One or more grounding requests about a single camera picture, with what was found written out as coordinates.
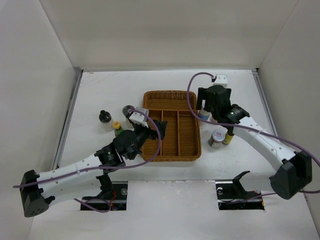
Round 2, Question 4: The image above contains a small yellow label bottle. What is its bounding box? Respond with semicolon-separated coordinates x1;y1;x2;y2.
222;132;234;145

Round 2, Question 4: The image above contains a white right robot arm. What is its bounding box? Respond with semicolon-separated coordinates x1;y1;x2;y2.
196;85;312;200

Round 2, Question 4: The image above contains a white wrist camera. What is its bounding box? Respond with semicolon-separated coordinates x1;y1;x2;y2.
211;74;228;88
128;107;149;128

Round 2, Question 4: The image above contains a white bead jar silver lid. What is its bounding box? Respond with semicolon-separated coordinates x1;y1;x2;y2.
198;108;211;122

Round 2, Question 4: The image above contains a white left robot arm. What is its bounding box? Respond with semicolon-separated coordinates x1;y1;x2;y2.
17;120;168;218

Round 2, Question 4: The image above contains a brown spice jar red label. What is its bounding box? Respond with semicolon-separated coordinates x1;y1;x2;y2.
208;129;225;148

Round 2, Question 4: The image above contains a brown wicker divided tray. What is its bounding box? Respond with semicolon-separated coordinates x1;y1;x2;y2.
142;90;202;163

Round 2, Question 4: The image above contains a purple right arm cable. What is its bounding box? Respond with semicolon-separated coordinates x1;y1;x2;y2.
186;72;320;194

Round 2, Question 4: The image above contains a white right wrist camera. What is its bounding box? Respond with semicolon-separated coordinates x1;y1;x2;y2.
211;74;228;88

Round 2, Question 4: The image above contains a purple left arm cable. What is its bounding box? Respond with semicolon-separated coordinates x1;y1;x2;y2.
12;108;163;214

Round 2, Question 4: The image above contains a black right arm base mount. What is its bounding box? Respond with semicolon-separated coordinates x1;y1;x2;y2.
215;171;265;211

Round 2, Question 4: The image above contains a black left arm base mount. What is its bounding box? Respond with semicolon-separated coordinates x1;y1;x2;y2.
80;177;129;213

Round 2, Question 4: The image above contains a white bottle black cap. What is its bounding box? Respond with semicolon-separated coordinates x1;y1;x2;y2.
99;110;113;132

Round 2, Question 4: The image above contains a clear jar grey lid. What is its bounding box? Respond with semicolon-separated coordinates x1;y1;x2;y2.
122;105;135;129

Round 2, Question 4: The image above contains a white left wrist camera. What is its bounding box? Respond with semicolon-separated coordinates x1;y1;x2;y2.
128;107;149;128

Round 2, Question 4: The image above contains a red sauce bottle yellow cap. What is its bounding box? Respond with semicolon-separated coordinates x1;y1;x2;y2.
112;121;124;137

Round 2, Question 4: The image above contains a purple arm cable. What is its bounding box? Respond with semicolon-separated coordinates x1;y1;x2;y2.
12;108;163;214
186;72;320;194

